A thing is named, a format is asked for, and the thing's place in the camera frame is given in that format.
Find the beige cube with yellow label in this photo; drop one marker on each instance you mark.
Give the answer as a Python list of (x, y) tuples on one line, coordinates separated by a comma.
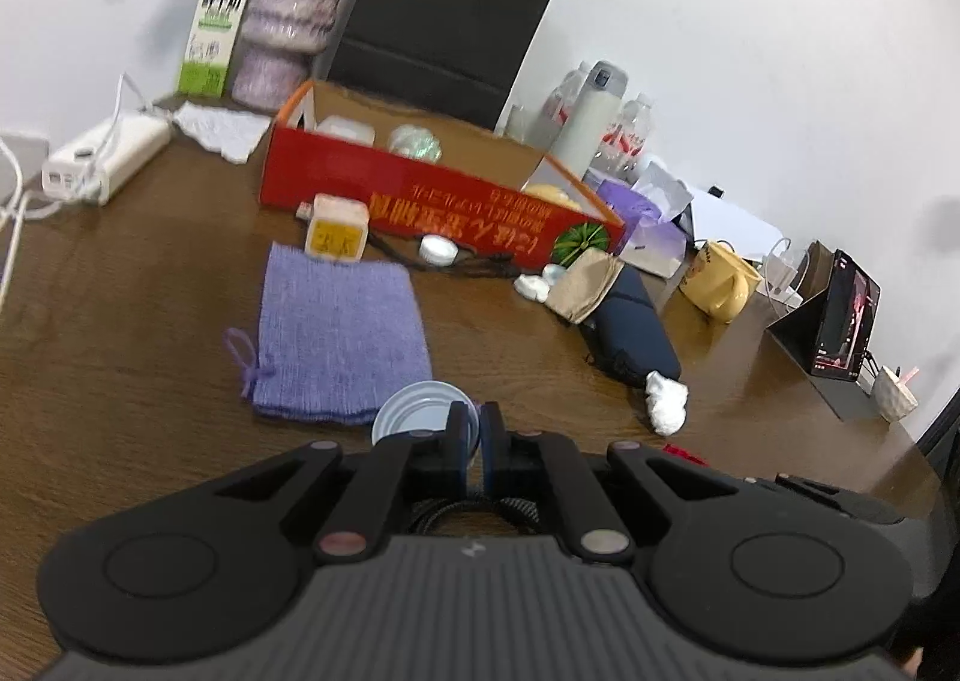
[(337, 227)]

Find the white thermos bottle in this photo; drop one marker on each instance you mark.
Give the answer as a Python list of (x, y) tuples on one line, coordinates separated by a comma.
[(589, 126)]

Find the pale green small cap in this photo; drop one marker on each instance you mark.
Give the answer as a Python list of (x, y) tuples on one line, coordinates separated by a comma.
[(553, 274)]

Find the brown cloth pouch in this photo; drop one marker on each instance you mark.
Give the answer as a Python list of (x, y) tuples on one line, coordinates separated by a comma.
[(585, 287)]

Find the red cardboard box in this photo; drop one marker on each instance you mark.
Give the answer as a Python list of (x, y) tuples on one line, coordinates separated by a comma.
[(390, 178)]

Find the white power strip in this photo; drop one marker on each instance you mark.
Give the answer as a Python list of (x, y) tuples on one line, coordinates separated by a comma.
[(105, 156)]

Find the yellow mug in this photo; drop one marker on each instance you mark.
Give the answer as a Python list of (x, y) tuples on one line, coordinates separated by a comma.
[(716, 283)]

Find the black paper bag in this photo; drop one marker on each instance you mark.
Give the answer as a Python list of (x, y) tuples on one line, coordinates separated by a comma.
[(442, 21)]

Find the clear drinking glass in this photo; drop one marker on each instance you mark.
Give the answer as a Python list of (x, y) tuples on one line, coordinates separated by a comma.
[(516, 122)]

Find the brown wooden desktop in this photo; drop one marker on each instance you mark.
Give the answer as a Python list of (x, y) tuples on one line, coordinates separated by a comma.
[(150, 321)]

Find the navy blue pouch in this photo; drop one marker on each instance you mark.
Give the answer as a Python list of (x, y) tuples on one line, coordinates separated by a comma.
[(634, 332)]

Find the purple ceramic vase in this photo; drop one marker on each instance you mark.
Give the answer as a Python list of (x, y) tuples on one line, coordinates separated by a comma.
[(289, 21)]

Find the white patterned cup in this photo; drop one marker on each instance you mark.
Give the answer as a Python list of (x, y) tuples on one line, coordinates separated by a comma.
[(895, 392)]

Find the purple knitted pouch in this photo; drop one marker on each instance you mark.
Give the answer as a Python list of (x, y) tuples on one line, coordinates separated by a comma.
[(337, 328)]

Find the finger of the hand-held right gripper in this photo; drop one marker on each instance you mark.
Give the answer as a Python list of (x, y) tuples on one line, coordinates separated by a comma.
[(840, 497)]

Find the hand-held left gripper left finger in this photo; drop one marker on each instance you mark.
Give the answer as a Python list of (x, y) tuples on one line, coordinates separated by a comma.
[(455, 445)]

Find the pale yellow round item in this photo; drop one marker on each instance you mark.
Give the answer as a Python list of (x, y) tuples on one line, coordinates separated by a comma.
[(551, 195)]

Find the green and white milk carton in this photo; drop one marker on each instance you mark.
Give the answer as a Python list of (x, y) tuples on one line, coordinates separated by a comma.
[(217, 13)]

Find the clear round plastic item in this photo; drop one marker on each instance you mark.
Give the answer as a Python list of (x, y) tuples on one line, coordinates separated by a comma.
[(415, 141)]

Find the white plastic container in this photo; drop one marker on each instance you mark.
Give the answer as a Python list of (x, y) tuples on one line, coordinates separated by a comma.
[(345, 128)]

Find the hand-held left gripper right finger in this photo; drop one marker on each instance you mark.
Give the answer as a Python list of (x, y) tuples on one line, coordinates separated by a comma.
[(491, 445)]

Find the thick round white cap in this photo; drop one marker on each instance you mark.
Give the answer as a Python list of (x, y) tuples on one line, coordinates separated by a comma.
[(437, 250)]

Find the small white scalloped cap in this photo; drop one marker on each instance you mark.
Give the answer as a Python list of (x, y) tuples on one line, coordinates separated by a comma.
[(532, 287)]

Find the tablet with black folio stand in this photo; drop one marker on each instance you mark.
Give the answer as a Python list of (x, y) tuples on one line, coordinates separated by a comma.
[(847, 321)]

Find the crumpled white paper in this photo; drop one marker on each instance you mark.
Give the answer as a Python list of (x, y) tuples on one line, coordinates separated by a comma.
[(221, 126)]

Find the purple tissue pack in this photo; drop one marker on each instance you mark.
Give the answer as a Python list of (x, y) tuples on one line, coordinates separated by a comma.
[(652, 246)]

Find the white tissue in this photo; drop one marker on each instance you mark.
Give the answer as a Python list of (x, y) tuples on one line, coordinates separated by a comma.
[(666, 400)]

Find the clear water bottle red label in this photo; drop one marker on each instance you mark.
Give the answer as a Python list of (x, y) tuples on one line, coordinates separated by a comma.
[(556, 102), (631, 133)]

